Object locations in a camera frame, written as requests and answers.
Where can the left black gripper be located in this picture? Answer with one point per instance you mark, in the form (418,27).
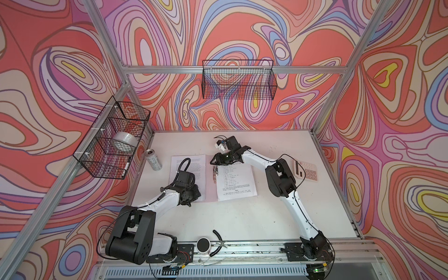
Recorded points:
(196,193)

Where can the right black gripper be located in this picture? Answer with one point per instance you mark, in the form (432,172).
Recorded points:
(219,160)

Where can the pink paper folder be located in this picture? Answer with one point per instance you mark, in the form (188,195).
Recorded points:
(211,188)

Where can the printed paper sheet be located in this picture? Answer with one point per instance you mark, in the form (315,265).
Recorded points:
(235,181)
(197,167)

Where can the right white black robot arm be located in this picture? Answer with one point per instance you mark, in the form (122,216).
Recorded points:
(282,184)

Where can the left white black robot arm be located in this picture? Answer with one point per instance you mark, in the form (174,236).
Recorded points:
(134,238)

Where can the silver drink can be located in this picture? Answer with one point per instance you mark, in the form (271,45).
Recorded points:
(153,160)

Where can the round black white puck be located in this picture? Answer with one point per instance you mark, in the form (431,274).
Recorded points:
(203,245)

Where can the white marker pen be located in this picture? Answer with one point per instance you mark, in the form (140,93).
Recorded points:
(125,170)

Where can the pink white calculator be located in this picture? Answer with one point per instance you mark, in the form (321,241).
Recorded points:
(305,171)

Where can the white tape roll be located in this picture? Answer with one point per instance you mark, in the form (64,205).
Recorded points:
(125,142)

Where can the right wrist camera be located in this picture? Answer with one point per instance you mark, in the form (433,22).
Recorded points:
(221,146)

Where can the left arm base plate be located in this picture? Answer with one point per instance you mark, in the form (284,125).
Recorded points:
(183,254)

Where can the back black wire basket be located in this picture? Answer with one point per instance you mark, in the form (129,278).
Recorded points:
(238,79)

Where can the side black wire basket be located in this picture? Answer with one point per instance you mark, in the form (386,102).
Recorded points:
(96,154)

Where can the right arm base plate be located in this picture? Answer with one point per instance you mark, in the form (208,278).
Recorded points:
(301,252)

